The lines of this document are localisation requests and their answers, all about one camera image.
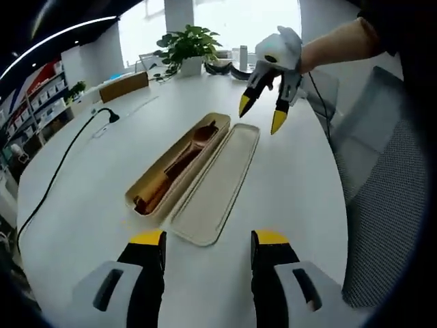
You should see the storage shelf with white bins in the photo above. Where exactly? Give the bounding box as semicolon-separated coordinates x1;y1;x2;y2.
0;62;70;146

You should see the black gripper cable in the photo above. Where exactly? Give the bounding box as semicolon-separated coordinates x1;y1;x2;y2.
306;70;335;138

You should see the green potted plant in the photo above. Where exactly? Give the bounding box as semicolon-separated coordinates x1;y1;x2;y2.
152;24;223;82

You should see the brown cardboard box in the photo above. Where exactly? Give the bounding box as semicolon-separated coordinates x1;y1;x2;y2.
98;70;150;104

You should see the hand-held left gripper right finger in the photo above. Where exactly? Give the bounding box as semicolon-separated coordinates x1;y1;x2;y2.
250;229;363;328

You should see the black headset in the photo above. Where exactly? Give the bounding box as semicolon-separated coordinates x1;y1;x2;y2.
204;60;256;82

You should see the black table cable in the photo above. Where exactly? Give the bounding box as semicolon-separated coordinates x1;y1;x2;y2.
16;107;121;254

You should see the wooden spoon utensil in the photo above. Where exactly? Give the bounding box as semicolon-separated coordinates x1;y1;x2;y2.
163;120;220;184

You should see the beige cutlery case base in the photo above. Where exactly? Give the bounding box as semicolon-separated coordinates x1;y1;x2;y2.
124;112;232;219

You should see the beige cutlery case lid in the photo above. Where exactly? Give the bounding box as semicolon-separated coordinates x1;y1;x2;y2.
168;123;262;247

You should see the small green plant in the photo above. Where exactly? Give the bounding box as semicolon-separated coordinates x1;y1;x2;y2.
64;80;87;104

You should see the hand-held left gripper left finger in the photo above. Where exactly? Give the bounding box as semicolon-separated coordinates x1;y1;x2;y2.
72;229;168;328

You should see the white upright board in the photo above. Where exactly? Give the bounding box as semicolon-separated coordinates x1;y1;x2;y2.
238;44;249;71

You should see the grey mesh office chair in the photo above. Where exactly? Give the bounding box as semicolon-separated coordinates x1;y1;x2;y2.
328;66;430;309

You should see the person's black sleeve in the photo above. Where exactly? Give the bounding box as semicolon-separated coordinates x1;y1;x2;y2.
356;0;416;57

